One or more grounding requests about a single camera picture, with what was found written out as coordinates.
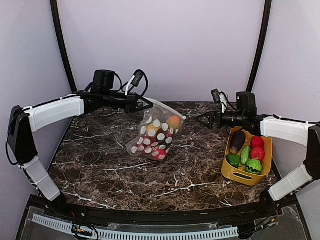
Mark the left black frame post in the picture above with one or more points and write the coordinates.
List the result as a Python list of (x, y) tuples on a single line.
[(61, 44)]

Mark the red fake apple upper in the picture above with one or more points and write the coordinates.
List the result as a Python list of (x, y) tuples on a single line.
[(257, 141)]

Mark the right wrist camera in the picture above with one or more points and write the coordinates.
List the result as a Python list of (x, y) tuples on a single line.
[(220, 99)]

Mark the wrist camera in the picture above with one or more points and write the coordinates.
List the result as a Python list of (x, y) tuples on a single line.
[(220, 99), (134, 81)]

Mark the purple fake eggplant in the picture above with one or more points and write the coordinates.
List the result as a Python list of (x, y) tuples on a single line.
[(237, 142)]

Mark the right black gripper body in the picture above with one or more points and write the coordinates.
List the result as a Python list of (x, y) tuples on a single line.
[(238, 121)]

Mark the yellow plastic basket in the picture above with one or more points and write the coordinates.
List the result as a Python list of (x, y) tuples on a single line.
[(240, 175)]

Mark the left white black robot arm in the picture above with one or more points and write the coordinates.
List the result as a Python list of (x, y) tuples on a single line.
[(24, 122)]

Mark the green fake watermelon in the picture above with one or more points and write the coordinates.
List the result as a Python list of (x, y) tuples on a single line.
[(254, 166)]

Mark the black front rail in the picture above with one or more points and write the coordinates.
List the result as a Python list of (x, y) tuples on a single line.
[(236, 215)]

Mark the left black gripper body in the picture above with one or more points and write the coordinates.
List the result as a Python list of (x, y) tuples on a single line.
[(128, 106)]

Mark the clear polka dot zip bag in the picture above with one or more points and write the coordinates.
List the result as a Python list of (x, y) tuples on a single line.
[(142, 145)]

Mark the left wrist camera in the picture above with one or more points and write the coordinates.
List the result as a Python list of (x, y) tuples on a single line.
[(134, 81)]

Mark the orange fake fruit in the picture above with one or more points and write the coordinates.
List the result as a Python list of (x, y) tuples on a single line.
[(174, 122)]

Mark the green fake bitter gourd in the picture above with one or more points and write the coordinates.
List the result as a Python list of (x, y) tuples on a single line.
[(245, 155)]

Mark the red fake apple in bag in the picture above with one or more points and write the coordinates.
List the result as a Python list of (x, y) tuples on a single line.
[(158, 154)]

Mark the yellow fake lemon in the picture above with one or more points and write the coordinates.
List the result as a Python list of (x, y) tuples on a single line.
[(151, 130)]

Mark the green fake bell pepper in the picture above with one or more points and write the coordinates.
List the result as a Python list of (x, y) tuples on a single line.
[(233, 159)]

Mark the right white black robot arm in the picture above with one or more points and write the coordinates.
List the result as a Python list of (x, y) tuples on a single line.
[(300, 132)]

